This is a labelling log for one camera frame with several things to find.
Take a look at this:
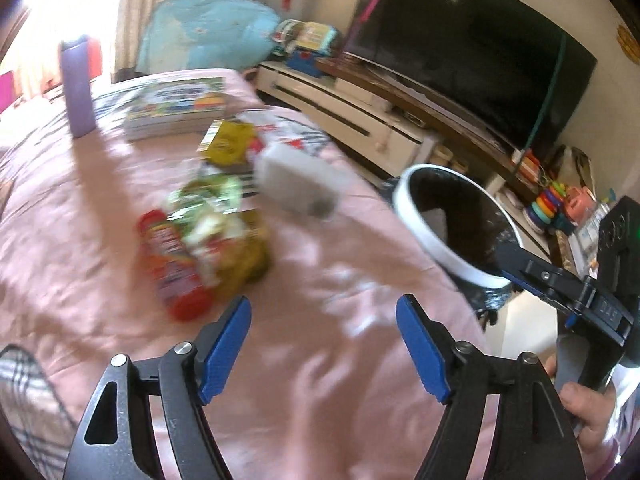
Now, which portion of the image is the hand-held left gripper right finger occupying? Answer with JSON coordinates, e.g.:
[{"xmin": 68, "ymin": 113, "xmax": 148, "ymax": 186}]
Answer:
[{"xmin": 396, "ymin": 295, "xmax": 586, "ymax": 480}]

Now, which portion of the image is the small white box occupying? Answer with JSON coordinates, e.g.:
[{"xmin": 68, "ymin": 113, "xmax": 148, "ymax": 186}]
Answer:
[{"xmin": 255, "ymin": 145, "xmax": 347, "ymax": 219}]

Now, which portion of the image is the rainbow stacking ring toy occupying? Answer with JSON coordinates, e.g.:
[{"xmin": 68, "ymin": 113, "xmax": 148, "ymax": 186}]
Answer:
[{"xmin": 525, "ymin": 182, "xmax": 569, "ymax": 232}]

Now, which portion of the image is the black television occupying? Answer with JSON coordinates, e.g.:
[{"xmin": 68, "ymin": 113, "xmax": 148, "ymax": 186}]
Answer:
[{"xmin": 345, "ymin": 0, "xmax": 598, "ymax": 153}]

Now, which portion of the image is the person's right forearm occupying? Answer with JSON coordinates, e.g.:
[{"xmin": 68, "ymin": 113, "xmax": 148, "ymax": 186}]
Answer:
[{"xmin": 602, "ymin": 360, "xmax": 640, "ymax": 466}]

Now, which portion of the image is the golden wall sticker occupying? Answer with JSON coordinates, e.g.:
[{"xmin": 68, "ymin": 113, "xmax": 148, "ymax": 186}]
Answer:
[{"xmin": 616, "ymin": 24, "xmax": 640, "ymax": 66}]

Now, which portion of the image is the pink stick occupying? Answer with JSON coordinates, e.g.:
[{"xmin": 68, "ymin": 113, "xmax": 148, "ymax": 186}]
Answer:
[{"xmin": 345, "ymin": 0, "xmax": 406, "ymax": 56}]

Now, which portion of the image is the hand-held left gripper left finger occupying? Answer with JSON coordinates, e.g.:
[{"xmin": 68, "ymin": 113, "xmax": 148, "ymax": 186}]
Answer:
[{"xmin": 64, "ymin": 296, "xmax": 252, "ymax": 480}]

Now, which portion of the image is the light blue quilt bundle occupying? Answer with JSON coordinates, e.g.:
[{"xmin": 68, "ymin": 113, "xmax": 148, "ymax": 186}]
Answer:
[{"xmin": 136, "ymin": 0, "xmax": 281, "ymax": 73}]

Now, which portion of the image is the pile of colourful toys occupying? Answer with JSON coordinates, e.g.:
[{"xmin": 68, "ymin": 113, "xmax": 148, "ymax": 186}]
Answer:
[{"xmin": 272, "ymin": 19, "xmax": 347, "ymax": 74}]

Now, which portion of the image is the green yellow snack bag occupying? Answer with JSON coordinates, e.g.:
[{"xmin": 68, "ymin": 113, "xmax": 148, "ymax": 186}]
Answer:
[{"xmin": 165, "ymin": 174, "xmax": 272, "ymax": 292}]

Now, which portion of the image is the purple bottle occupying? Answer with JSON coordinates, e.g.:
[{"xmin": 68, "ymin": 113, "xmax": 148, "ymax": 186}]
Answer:
[{"xmin": 59, "ymin": 36, "xmax": 97, "ymax": 138}]

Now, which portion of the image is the person's right hand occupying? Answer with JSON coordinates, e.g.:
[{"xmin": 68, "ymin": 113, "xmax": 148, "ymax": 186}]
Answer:
[{"xmin": 545, "ymin": 355, "xmax": 623, "ymax": 461}]

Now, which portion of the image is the yellow packet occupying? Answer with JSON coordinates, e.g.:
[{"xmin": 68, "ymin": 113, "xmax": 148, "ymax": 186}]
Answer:
[{"xmin": 200, "ymin": 120, "xmax": 257, "ymax": 168}]

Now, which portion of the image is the white-rimmed bin with black bag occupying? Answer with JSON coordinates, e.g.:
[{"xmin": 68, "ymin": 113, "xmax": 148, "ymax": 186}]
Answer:
[{"xmin": 392, "ymin": 162, "xmax": 523, "ymax": 313}]

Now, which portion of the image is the stack of picture books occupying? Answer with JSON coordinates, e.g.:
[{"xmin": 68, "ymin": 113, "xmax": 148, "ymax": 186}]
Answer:
[{"xmin": 122, "ymin": 77, "xmax": 227, "ymax": 141}]

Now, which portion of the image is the colourful xylophone toy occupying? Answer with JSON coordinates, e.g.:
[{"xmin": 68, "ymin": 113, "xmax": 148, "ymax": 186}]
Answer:
[{"xmin": 510, "ymin": 150, "xmax": 547, "ymax": 187}]

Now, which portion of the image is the pink toy set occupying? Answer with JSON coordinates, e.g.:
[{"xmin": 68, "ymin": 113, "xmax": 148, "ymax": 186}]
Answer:
[{"xmin": 565, "ymin": 185, "xmax": 603, "ymax": 228}]

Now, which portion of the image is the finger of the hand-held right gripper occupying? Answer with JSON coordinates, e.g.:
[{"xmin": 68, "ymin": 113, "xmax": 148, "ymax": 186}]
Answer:
[
  {"xmin": 502, "ymin": 272, "xmax": 581, "ymax": 317},
  {"xmin": 495, "ymin": 241, "xmax": 593, "ymax": 306}
]

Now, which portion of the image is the red snack bag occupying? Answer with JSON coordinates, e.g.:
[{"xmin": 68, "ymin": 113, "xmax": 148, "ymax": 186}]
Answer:
[{"xmin": 137, "ymin": 210, "xmax": 212, "ymax": 322}]

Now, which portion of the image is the large plaid cloth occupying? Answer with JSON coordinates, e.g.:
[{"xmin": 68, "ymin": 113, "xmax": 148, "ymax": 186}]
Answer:
[{"xmin": 0, "ymin": 345, "xmax": 77, "ymax": 477}]

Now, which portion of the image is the white television stand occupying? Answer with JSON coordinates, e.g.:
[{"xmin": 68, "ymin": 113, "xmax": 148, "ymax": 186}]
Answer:
[{"xmin": 255, "ymin": 60, "xmax": 501, "ymax": 197}]

